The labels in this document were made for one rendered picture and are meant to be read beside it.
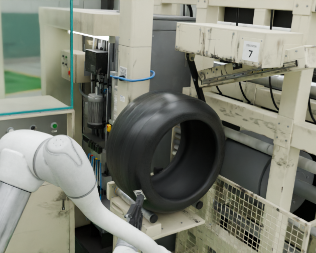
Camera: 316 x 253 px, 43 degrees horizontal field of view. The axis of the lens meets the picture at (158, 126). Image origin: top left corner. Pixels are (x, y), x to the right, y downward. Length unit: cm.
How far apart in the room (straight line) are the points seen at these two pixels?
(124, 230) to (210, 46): 99
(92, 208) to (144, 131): 56
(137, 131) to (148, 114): 9
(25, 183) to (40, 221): 127
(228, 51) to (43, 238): 152
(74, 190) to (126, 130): 66
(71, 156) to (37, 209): 135
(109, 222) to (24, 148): 36
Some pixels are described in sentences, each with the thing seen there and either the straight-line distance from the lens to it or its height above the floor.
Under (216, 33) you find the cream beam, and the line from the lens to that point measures 193.
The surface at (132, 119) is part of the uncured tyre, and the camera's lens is 181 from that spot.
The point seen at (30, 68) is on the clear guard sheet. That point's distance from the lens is 224.
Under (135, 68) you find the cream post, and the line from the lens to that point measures 208.
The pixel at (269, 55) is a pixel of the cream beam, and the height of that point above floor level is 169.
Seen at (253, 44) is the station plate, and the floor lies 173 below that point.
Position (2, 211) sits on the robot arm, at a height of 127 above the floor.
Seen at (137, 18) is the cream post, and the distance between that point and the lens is 206.
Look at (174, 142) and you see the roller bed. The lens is 248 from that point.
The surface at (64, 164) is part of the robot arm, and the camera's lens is 114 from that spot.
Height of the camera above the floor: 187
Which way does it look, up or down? 17 degrees down
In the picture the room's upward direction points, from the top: 3 degrees clockwise
